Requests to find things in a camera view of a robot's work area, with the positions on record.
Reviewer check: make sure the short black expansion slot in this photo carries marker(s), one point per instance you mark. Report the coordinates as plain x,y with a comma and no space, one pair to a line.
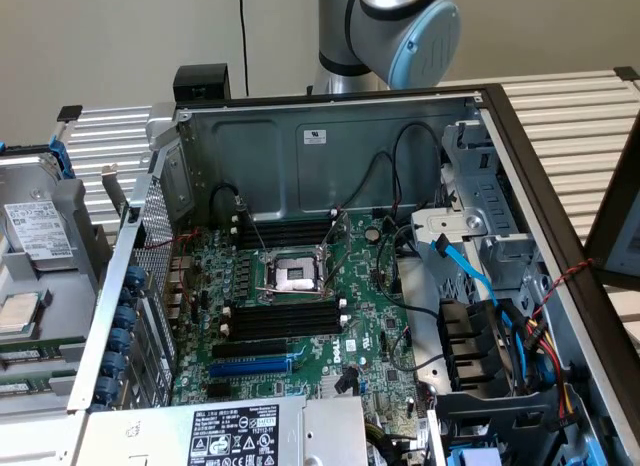
219,391

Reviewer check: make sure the black plastic box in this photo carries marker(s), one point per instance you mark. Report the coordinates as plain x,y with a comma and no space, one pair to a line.
200,78

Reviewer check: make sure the grey parts rack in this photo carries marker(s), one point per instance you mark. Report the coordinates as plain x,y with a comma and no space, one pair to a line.
65,286

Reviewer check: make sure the blue disk bracket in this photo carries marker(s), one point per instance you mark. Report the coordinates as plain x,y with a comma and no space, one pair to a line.
61,156

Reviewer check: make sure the CPU socket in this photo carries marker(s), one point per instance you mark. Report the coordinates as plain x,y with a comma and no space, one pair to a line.
290,276

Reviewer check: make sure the silver hard disk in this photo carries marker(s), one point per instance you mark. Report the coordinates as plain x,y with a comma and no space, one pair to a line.
30,186

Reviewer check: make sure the black fan shroud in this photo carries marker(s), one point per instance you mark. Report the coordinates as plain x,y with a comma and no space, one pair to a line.
470,346

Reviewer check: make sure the small silver heatsink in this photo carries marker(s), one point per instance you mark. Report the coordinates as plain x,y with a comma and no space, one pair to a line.
327,386

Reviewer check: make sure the dark framed panel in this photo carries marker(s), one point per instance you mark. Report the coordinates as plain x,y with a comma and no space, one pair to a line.
610,226

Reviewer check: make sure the thin metal locking lever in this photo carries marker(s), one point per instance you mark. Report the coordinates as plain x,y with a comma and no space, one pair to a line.
337,270
257,236

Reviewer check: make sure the long black expansion slot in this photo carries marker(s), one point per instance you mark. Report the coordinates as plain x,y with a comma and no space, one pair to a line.
250,349

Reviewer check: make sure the silver power supply with label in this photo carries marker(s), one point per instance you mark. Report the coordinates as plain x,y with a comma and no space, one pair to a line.
150,436

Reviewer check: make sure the black plastic drive bracket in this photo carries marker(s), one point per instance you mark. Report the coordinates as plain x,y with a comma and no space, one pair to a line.
500,411

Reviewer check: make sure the round coin cell battery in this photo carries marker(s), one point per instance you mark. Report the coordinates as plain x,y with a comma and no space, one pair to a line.
371,233

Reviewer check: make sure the blue card retention clip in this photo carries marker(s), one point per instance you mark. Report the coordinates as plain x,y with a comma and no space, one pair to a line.
113,363
127,298
107,388
136,277
123,318
119,339

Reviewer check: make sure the open metal PC case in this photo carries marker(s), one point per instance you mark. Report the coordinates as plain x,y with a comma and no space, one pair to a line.
260,161

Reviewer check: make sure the silver CPU chip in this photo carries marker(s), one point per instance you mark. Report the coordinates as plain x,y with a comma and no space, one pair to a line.
17,312

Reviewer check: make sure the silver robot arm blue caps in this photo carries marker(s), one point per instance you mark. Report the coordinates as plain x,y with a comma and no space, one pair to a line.
350,36

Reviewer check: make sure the metal socket cover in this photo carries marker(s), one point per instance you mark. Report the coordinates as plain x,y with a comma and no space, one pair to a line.
336,236

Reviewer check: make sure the blue expansion slot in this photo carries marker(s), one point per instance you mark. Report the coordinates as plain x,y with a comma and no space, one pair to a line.
250,367

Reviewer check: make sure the black table end cap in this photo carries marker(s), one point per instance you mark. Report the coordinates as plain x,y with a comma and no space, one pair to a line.
70,112
627,73

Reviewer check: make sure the green motherboard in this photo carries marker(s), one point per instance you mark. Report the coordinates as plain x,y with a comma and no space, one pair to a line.
360,286

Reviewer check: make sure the metal disk bay cage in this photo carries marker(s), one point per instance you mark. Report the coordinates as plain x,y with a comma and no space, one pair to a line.
480,196

